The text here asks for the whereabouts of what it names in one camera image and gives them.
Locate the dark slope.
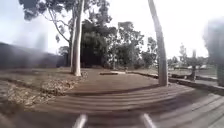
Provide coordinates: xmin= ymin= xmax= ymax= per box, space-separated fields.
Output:
xmin=0 ymin=41 xmax=66 ymax=70

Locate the low dark flat slab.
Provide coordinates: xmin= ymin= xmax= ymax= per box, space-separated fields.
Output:
xmin=99 ymin=71 xmax=120 ymax=76

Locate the robot's own part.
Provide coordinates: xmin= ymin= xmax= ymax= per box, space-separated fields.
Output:
xmin=72 ymin=113 xmax=88 ymax=128
xmin=139 ymin=113 xmax=157 ymax=128

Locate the group of dark trees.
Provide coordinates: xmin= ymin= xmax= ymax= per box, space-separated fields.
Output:
xmin=58 ymin=18 xmax=159 ymax=70

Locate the dark tree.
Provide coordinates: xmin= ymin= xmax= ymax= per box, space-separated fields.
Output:
xmin=202 ymin=18 xmax=224 ymax=88

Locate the small thin tree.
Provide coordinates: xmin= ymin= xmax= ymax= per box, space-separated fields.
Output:
xmin=178 ymin=44 xmax=206 ymax=82

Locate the leaf-strewn mulch ground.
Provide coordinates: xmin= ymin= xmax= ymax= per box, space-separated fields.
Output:
xmin=0 ymin=67 xmax=89 ymax=114

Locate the pale forked tree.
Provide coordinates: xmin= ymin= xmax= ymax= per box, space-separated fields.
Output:
xmin=18 ymin=0 xmax=111 ymax=78

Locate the brown ridged wooden deck path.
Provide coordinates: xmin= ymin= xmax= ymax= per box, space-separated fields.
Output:
xmin=19 ymin=68 xmax=224 ymax=128

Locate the pale slim tree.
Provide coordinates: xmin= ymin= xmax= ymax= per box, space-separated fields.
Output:
xmin=147 ymin=0 xmax=169 ymax=88

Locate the low dark edging kerb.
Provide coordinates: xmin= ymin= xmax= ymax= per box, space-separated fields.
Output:
xmin=126 ymin=70 xmax=224 ymax=96

